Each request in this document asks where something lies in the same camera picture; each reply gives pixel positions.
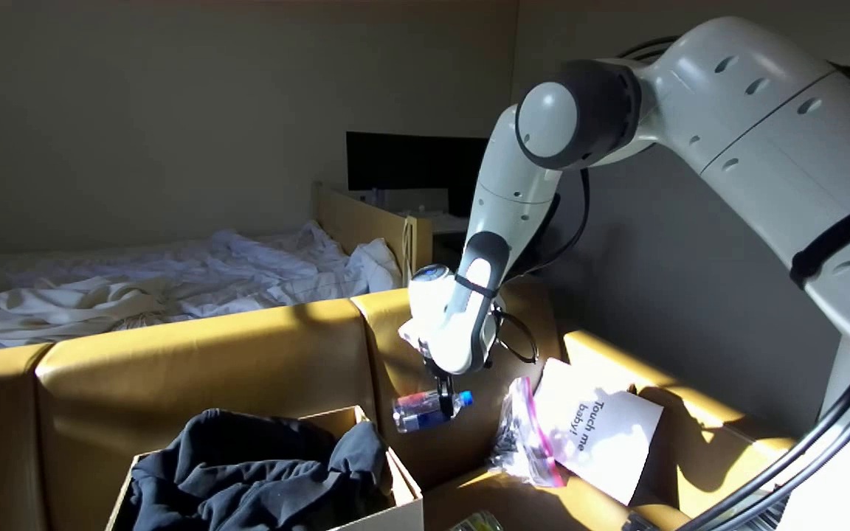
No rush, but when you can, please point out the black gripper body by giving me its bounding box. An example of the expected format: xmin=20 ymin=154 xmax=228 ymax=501
xmin=422 ymin=350 xmax=477 ymax=395

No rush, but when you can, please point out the clear water bottle blue cap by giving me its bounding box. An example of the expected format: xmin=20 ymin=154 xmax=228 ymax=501
xmin=387 ymin=386 xmax=477 ymax=436

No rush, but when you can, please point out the white cardboard box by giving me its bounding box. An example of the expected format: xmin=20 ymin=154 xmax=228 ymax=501
xmin=104 ymin=401 xmax=428 ymax=531

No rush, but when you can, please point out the clear purple plastic bag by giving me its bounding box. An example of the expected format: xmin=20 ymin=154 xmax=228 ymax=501
xmin=486 ymin=374 xmax=573 ymax=493

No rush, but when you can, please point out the small green object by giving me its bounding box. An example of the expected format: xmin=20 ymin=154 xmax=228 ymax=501
xmin=447 ymin=507 xmax=508 ymax=531

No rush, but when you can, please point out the white topped desk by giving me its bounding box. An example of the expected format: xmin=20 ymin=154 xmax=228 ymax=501
xmin=422 ymin=206 xmax=471 ymax=243

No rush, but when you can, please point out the dark navy crumpled clothing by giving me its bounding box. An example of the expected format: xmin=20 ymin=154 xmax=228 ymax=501
xmin=123 ymin=406 xmax=394 ymax=531

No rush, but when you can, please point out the black computer monitor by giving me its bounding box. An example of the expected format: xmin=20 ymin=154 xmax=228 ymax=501
xmin=343 ymin=131 xmax=492 ymax=222

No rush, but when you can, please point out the tan leather sofa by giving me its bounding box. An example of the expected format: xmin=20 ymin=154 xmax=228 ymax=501
xmin=0 ymin=271 xmax=815 ymax=531

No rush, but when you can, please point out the white crumpled bedsheet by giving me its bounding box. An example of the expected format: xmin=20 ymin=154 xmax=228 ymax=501
xmin=0 ymin=218 xmax=405 ymax=361

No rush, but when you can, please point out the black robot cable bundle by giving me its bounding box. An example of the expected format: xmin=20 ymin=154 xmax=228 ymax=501
xmin=489 ymin=162 xmax=850 ymax=531

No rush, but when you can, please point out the black strap on arm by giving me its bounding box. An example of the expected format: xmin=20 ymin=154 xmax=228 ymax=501
xmin=787 ymin=184 xmax=850 ymax=288

